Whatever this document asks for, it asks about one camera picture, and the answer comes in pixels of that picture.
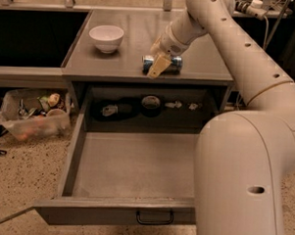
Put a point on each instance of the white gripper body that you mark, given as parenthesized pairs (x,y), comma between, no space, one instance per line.
(170,45)

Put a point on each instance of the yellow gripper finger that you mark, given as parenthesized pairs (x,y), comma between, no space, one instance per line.
(161,62)
(156,47)

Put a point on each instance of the blue silver redbull can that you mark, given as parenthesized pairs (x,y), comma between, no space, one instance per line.
(175,66)

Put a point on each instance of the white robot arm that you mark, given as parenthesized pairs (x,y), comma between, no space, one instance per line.
(242,156)

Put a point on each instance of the grey open top drawer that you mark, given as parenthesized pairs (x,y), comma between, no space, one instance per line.
(142,164)

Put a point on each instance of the black tape roll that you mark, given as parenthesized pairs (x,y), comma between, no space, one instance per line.
(150,106)

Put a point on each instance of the white ceramic bowl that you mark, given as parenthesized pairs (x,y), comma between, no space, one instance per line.
(107,38)

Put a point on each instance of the crumpled white paper right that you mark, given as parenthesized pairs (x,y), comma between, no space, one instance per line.
(195,106)

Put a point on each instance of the grey cabinet desk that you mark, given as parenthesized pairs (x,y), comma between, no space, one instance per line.
(202,63)

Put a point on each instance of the black cloth with label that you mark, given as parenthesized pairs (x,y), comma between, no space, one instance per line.
(111,110)

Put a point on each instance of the white power strip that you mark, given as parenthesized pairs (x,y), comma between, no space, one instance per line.
(252,8)

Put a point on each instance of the clear plastic bin of items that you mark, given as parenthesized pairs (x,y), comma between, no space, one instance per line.
(41,112)

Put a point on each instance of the black drawer handle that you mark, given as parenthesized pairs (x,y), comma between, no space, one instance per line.
(154,218)

